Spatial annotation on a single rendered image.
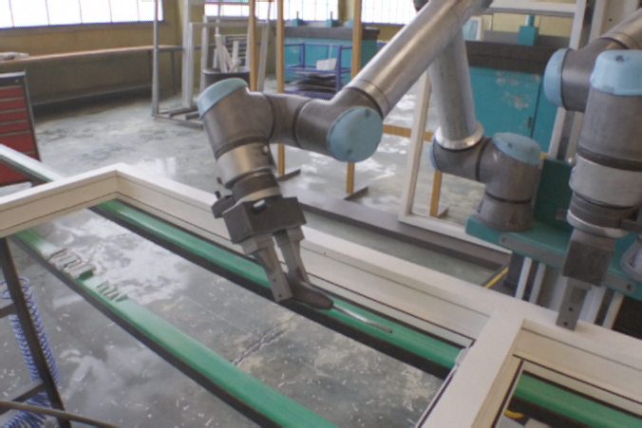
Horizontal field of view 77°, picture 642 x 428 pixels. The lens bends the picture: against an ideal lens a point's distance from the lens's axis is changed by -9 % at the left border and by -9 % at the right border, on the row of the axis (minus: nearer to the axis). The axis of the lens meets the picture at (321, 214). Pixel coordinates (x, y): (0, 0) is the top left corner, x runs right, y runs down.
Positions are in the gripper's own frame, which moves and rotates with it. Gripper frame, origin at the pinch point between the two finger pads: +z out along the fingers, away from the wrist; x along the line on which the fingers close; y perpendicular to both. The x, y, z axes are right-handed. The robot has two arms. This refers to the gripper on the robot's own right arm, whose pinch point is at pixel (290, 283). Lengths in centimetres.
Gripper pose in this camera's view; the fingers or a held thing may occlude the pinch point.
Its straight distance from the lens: 68.5
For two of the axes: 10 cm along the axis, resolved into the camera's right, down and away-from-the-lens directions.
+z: 3.6, 9.2, -1.4
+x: 5.7, -1.0, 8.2
